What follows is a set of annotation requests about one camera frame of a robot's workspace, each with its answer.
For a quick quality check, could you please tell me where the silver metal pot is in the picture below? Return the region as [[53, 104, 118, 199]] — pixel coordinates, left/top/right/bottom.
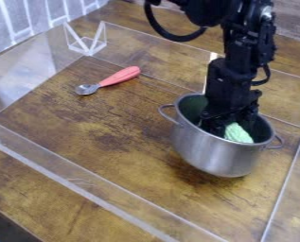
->
[[158, 93, 283, 178]]

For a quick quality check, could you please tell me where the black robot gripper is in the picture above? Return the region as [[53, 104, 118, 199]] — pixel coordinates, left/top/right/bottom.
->
[[196, 58, 261, 137]]

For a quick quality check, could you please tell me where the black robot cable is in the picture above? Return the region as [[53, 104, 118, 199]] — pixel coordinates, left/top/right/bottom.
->
[[143, 0, 210, 43]]

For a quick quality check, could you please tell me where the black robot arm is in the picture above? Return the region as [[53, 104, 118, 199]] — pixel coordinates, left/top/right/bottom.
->
[[178, 0, 275, 142]]

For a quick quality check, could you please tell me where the spoon with red handle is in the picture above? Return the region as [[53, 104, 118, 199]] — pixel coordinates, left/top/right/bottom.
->
[[75, 66, 140, 95]]

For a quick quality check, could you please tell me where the green bumpy bitter gourd toy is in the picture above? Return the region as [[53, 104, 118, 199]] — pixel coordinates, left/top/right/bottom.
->
[[223, 122, 253, 144]]

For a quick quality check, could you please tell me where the clear acrylic triangle stand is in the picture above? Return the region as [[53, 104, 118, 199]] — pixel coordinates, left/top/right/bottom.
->
[[63, 22, 107, 57]]

